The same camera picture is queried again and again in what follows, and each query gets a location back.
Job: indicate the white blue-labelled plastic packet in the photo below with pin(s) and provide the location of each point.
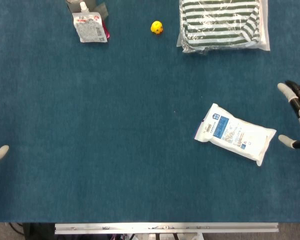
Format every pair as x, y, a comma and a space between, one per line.
236, 133

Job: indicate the striped shirt in clear bag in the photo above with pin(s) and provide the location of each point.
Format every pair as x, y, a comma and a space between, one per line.
221, 23

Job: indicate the white spouted drink pouch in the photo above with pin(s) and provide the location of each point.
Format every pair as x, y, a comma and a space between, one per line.
90, 26

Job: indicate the magenta pouch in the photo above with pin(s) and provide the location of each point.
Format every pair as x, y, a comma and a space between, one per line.
106, 32

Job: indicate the yellow rubber duck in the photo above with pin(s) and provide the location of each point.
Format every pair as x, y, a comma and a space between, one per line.
156, 27

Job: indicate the grey cardboard box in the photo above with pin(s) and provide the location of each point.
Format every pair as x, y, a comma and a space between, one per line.
90, 6

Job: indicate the aluminium frame rail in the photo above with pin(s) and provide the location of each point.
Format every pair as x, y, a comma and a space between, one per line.
165, 228

